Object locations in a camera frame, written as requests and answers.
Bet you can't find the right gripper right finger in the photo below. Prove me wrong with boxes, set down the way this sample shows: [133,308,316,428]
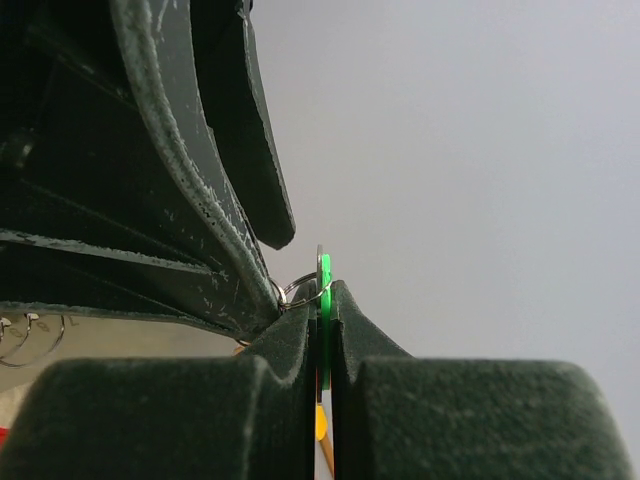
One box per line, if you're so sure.
[331,281,633,479]

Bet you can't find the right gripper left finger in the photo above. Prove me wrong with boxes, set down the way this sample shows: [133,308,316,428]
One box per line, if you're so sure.
[1,305,316,479]

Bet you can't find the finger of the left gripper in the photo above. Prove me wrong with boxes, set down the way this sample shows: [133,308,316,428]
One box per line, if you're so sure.
[190,1,296,250]
[1,1,279,340]

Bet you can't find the red handled key organizer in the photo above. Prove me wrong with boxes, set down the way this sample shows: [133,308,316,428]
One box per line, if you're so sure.
[1,312,66,369]

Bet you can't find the green tagged key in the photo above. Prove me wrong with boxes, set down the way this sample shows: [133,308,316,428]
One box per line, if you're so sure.
[273,243,335,394]

